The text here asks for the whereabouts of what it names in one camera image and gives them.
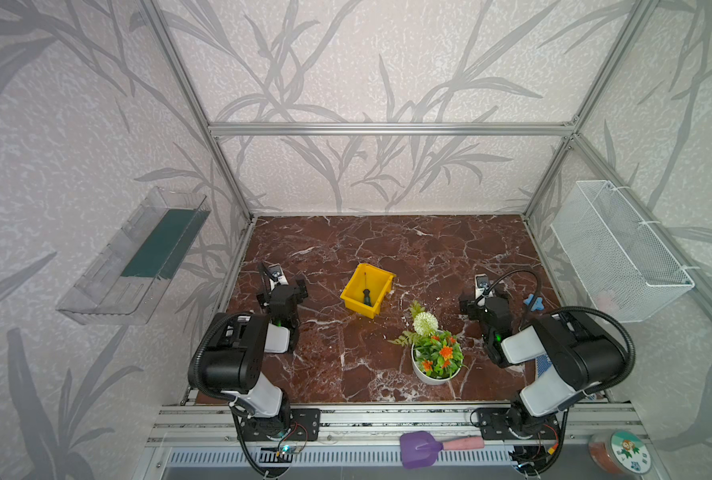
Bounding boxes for yellow plastic bin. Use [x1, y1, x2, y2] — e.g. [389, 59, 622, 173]
[340, 263, 396, 319]

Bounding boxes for green handled screwdriver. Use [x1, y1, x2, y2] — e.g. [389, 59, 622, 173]
[363, 271, 373, 307]

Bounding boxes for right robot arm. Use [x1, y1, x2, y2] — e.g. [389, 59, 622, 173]
[459, 268, 636, 436]

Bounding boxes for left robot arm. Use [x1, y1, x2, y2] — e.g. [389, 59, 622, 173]
[188, 263, 308, 430]

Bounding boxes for blue small object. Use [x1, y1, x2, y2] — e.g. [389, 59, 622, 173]
[524, 294, 545, 311]

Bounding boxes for blue cloth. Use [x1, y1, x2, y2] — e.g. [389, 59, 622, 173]
[535, 354, 552, 377]

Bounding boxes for potted artificial flowers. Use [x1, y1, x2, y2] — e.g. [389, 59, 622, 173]
[390, 301, 465, 385]

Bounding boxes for purple pink toy spatula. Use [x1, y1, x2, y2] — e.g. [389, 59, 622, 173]
[400, 431, 485, 470]

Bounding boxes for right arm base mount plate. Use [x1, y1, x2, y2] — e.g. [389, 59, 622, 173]
[469, 405, 563, 441]

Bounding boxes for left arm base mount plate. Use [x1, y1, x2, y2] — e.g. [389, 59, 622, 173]
[237, 408, 322, 442]

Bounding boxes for white wire mesh basket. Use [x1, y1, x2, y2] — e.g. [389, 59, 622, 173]
[551, 180, 695, 323]

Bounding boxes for clear plastic wall shelf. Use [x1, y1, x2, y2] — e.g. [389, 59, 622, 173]
[56, 187, 211, 326]

